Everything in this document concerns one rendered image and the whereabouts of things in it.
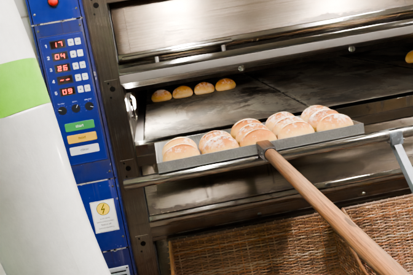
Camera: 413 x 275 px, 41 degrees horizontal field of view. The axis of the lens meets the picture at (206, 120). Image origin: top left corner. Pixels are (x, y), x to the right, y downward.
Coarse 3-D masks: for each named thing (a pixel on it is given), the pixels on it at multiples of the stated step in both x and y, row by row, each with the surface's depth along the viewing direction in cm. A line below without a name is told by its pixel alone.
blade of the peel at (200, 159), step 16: (336, 128) 146; (352, 128) 146; (160, 144) 174; (288, 144) 145; (304, 144) 146; (160, 160) 154; (176, 160) 142; (192, 160) 143; (208, 160) 143; (224, 160) 144
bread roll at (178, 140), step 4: (172, 140) 153; (176, 140) 152; (180, 140) 152; (184, 140) 152; (188, 140) 153; (168, 144) 152; (172, 144) 152; (192, 144) 153; (164, 148) 153; (168, 148) 152; (164, 152) 152
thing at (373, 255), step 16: (272, 160) 128; (288, 176) 114; (304, 192) 103; (320, 192) 101; (320, 208) 94; (336, 208) 92; (336, 224) 87; (352, 224) 84; (352, 240) 80; (368, 240) 78; (368, 256) 75; (384, 256) 73; (384, 272) 70; (400, 272) 68
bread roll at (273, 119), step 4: (280, 112) 163; (284, 112) 163; (288, 112) 164; (272, 116) 163; (276, 116) 162; (280, 116) 162; (284, 116) 162; (268, 120) 163; (272, 120) 162; (276, 120) 162; (268, 124) 163; (272, 124) 162; (268, 128) 163
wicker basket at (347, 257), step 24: (312, 216) 184; (192, 240) 182; (216, 240) 182; (240, 240) 183; (264, 240) 183; (288, 240) 183; (312, 240) 183; (336, 240) 183; (192, 264) 181; (216, 264) 181; (240, 264) 182; (264, 264) 182; (288, 264) 182; (312, 264) 183; (336, 264) 183; (360, 264) 160
